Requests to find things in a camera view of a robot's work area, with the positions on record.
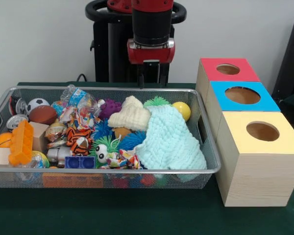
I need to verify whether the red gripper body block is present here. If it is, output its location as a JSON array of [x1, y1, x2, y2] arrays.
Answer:
[[126, 38, 176, 67]]

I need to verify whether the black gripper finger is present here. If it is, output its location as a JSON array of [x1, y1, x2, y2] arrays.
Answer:
[[138, 64, 146, 89], [160, 63, 168, 87]]

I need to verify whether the crushed clear plastic bottle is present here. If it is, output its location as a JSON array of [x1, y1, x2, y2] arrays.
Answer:
[[60, 84, 102, 116]]

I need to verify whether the wooden box with three holes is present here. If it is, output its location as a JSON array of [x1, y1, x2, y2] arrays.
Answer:
[[195, 57, 294, 208]]

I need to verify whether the yellow ball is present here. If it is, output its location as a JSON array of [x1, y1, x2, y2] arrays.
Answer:
[[171, 101, 192, 122]]

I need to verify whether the cream knitted cloth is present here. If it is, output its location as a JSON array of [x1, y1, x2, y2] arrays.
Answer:
[[107, 95, 151, 132]]

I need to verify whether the purple spiky ball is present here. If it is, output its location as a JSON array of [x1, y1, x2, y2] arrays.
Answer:
[[98, 98, 123, 120]]

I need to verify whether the light blue knitted cloth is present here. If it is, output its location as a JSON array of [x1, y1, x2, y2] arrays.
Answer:
[[134, 105, 208, 170]]

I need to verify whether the tiger plush toy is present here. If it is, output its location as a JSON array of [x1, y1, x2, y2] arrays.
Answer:
[[65, 127, 94, 157]]

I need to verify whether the brown toy football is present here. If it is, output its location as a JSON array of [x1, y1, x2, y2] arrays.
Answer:
[[28, 105, 58, 126]]

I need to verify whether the blue plastic toy brick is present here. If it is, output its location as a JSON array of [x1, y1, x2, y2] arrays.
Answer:
[[64, 156, 96, 169]]

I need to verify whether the small soccer ball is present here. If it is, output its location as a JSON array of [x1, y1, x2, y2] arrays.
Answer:
[[26, 98, 50, 116]]

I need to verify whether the long orange toy brick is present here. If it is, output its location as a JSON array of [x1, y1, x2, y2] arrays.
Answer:
[[8, 119, 35, 166]]

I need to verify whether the orange ball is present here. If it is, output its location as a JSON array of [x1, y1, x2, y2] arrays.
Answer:
[[0, 132, 14, 148]]

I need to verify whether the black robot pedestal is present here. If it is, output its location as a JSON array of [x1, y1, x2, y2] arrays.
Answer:
[[85, 0, 187, 84]]

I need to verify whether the silver wire mesh bin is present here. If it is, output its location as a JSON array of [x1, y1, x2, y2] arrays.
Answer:
[[0, 85, 222, 189]]

